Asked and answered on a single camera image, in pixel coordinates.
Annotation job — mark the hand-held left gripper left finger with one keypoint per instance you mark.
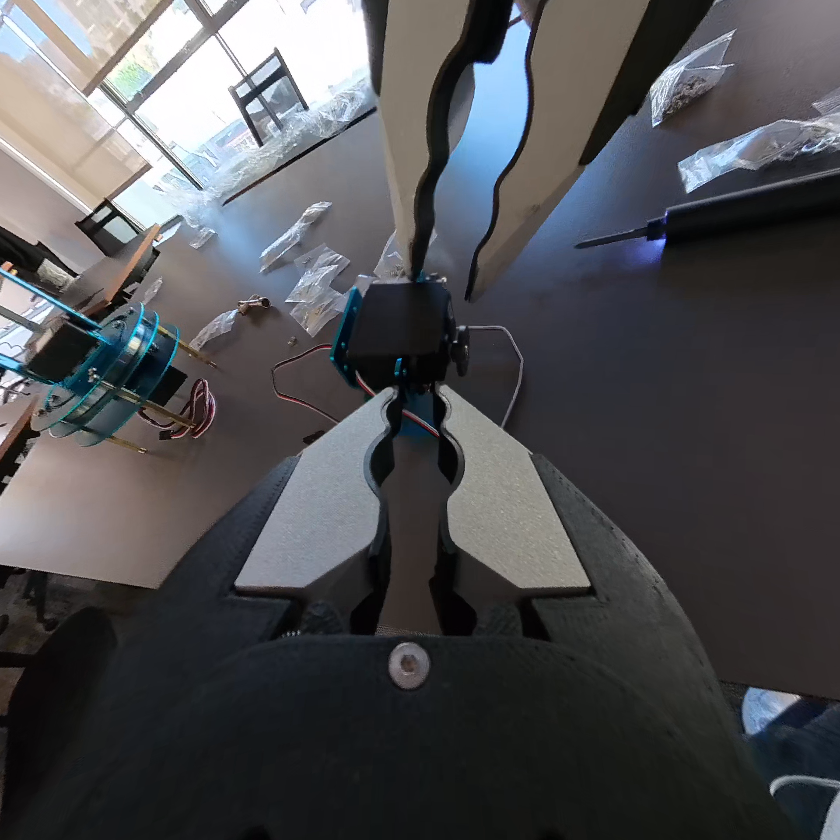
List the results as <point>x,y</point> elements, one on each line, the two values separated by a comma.
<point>308,518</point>

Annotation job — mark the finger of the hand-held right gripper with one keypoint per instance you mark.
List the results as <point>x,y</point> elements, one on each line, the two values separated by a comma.
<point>571,98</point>
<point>413,98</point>

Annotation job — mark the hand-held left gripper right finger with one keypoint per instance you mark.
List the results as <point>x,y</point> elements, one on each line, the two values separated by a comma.
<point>518,518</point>

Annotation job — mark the black servo with blue bracket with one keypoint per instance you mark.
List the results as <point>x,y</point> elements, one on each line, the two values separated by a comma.
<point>400,328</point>

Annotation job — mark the blue toy robot arm base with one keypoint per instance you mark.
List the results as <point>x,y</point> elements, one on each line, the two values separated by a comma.
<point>111,367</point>

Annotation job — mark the dark grey desk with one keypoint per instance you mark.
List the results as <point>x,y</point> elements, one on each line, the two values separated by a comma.
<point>656,459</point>

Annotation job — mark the crumpled clear plastic wrap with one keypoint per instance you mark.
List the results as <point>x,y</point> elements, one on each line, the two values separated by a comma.
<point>295,124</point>

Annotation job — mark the black wooden chair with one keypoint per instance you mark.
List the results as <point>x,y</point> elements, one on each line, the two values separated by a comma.
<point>98,223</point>
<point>262,79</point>

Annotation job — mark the clear bag with nuts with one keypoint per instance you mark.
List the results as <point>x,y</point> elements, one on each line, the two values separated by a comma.
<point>392,259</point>

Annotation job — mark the clear labelled screw bag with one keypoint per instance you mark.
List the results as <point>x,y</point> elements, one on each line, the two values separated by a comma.
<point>312,283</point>
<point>325,258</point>
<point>318,313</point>

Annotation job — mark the long clear plastic bag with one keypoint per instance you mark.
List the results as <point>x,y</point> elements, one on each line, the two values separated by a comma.
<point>292,237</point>

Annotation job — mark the black electric screwdriver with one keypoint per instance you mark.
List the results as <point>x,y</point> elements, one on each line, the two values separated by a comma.
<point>754,216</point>

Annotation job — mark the large window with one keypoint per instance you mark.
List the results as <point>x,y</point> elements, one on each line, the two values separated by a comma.
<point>216,111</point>

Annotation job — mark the small clear plastic bag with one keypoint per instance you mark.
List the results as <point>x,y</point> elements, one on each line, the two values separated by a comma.
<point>203,237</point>
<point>213,329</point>

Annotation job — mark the brass cross wrench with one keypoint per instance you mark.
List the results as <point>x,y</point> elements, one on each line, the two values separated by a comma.
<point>253,306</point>

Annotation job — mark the clear bag with dark parts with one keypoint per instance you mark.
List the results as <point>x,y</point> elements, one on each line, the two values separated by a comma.
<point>151,291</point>

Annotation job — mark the beige roller blind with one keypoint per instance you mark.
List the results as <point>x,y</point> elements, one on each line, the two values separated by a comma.
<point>124,39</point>
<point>65,138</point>

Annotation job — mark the blue jeans leg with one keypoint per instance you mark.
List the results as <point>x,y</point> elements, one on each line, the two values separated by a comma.
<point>807,748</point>

